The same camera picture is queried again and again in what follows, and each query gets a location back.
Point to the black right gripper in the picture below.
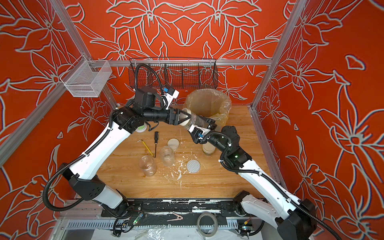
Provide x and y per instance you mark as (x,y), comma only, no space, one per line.
(212,121)

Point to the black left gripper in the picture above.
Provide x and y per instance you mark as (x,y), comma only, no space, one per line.
(175,121)

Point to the beige lidded jar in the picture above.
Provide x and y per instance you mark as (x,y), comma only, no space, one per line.
(208,149)
(196,121)

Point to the clear jar with tea leaves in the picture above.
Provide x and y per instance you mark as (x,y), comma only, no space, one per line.
(167,156)

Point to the jar with foil seal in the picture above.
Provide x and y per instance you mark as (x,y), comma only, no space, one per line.
(148,165)

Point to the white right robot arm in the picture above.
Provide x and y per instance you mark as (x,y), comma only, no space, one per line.
(293,219)

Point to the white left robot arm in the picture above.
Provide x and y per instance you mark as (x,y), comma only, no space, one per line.
(148,105)

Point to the yellow plastic bin liner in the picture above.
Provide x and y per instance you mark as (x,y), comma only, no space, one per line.
(207,102)

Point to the green push button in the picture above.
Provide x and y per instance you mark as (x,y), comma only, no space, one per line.
(142,128)

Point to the yellow pencil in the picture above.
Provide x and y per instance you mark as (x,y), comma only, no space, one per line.
(146,146)

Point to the clear tape roll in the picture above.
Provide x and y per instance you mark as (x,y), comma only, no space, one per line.
(213,224)

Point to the red clip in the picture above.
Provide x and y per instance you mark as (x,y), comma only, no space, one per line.
(177,217)

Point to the crumpled clear plastic film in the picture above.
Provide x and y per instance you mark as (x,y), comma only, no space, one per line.
(156,233)

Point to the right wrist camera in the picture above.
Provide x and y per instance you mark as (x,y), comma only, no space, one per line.
(199,133)

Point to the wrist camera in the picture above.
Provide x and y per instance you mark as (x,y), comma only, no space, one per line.
(169,95)
(199,133)

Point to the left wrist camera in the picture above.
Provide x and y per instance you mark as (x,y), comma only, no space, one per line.
(169,95)

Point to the black handled screwdriver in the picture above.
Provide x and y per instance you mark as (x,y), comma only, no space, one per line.
(156,139)

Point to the black wire wall basket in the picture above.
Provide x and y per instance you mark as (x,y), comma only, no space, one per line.
(178,73)

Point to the white cable duct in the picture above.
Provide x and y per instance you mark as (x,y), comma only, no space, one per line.
(108,225)

